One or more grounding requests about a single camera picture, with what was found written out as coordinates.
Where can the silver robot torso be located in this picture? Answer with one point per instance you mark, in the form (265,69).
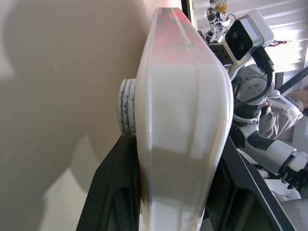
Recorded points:
(250,86)

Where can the person in beige clothes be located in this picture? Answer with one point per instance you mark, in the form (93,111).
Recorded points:
(281,115)

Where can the white robot head camera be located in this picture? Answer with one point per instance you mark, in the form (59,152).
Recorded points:
(247,33)

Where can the small white robot figure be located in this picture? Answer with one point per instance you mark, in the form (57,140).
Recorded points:
(216,21)

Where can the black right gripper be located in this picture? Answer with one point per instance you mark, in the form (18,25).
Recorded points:
(297,180)

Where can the white plastic bottle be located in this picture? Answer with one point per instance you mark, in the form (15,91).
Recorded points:
(178,120)

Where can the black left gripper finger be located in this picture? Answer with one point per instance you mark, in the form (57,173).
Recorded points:
(108,192)

